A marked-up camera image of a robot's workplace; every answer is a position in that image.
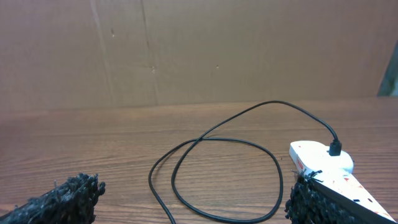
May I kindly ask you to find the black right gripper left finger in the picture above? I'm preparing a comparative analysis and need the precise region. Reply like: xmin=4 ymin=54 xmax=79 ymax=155
xmin=1 ymin=173 xmax=106 ymax=224

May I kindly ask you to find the black USB charging cable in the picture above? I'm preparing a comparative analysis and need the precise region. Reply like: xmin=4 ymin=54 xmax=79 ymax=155
xmin=148 ymin=100 xmax=343 ymax=224

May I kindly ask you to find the white power strip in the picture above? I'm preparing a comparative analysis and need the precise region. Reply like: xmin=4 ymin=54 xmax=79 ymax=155
xmin=289 ymin=141 xmax=394 ymax=222

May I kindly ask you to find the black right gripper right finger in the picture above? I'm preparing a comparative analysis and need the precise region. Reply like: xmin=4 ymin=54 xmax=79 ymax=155
xmin=285 ymin=170 xmax=394 ymax=224

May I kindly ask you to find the white USB charger plug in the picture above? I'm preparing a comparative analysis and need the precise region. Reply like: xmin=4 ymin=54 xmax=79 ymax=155
xmin=315 ymin=151 xmax=354 ymax=174

